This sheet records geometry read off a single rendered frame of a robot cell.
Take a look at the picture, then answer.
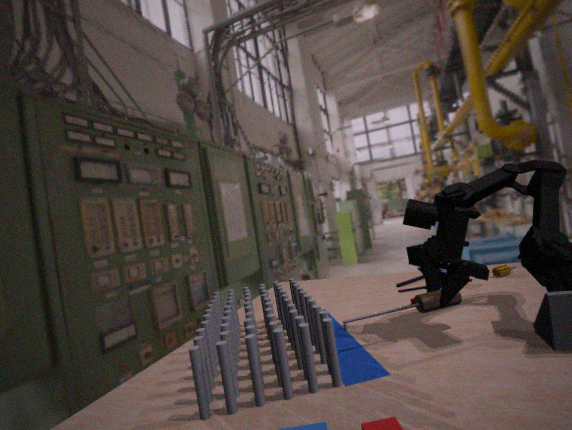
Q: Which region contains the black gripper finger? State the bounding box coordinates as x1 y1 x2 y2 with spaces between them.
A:
418 268 442 292
438 271 472 308

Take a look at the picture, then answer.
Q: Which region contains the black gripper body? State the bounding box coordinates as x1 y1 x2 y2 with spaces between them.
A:
409 231 490 281

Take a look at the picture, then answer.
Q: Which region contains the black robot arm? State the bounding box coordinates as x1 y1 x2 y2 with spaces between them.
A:
403 160 572 292

